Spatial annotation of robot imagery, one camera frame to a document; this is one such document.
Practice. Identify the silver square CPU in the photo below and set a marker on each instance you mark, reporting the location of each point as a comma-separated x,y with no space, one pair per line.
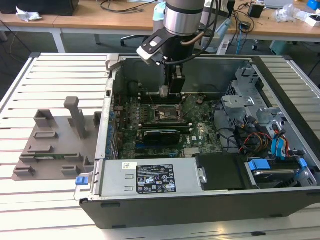
164,92

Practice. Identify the CPU socket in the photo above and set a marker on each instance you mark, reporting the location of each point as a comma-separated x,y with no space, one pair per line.
165,112

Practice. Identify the white power strip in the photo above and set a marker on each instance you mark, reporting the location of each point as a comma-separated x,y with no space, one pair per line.
226,47

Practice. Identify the black RAM slot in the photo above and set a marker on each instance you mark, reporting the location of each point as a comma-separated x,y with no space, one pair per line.
165,123
185,126
186,130
157,98

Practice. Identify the silver coin battery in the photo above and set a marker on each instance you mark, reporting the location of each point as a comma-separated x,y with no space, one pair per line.
199,100

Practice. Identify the black computer tower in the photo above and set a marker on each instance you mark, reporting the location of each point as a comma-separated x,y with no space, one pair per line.
231,10

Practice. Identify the green motherboard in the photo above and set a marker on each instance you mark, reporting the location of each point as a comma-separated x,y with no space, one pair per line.
205,120

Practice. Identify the silver metal drive cage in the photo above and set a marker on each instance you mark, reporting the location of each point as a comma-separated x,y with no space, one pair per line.
235,101

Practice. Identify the small black box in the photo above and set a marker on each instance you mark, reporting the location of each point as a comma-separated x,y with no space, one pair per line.
255,10

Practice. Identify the black graphics card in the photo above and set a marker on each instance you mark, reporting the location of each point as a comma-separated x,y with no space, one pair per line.
161,137

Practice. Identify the blue card retention clip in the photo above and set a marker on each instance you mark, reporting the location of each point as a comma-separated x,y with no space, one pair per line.
108,143
109,128
108,151
110,114

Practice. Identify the long wooden desk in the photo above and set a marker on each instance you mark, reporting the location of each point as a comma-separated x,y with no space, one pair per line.
275,28

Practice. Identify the blue expansion slot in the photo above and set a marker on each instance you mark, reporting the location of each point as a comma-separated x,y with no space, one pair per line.
140,145

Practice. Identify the silver finned heatsink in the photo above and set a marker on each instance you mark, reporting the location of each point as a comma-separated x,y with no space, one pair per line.
192,152

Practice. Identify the black expansion slot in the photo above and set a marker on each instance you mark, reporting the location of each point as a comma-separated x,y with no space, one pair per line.
160,151

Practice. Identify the teal storage box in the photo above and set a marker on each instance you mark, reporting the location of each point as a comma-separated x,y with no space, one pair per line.
282,47

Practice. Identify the grey laptop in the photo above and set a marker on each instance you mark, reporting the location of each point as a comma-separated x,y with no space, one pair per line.
278,3

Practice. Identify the clear plastic bag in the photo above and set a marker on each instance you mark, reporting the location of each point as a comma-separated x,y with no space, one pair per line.
287,11

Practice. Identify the black plastic shroud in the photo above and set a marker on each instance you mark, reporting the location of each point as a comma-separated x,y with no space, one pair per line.
220,172

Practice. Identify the black monitor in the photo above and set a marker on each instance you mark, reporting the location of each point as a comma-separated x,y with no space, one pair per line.
50,6

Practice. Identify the small white box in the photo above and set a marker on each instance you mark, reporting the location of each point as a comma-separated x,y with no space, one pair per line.
312,20

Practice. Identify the hard disk in blue carrier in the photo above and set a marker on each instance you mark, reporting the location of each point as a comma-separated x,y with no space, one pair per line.
260,165

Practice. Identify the small blue box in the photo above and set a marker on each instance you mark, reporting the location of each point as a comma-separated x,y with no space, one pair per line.
313,3

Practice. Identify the silver power supply unit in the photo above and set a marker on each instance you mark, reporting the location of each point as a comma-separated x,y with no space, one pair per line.
115,180

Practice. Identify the grey parts rack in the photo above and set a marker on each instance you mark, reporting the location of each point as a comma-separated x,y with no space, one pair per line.
62,140

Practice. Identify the crumpled white paper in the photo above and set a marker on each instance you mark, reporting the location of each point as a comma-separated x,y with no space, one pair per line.
25,15

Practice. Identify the black open PC case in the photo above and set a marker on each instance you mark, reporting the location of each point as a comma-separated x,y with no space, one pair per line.
175,210

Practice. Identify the blue plastic latch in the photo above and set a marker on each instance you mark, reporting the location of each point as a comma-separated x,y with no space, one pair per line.
81,180

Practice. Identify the green RAM stick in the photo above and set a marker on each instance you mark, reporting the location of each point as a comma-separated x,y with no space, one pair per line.
47,157

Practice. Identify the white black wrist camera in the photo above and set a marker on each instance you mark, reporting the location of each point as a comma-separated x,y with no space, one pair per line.
147,53

